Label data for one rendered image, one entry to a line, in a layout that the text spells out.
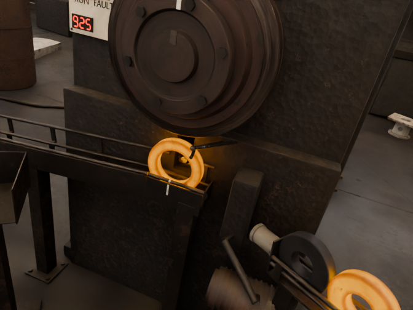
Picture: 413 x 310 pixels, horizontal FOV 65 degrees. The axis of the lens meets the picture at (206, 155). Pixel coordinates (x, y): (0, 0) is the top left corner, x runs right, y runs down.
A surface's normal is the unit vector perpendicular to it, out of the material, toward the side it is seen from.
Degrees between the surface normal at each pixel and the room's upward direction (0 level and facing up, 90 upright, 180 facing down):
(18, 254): 0
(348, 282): 90
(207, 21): 90
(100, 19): 90
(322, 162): 0
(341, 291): 90
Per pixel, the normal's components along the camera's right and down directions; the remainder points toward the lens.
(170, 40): -0.33, 0.40
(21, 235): 0.16, -0.87
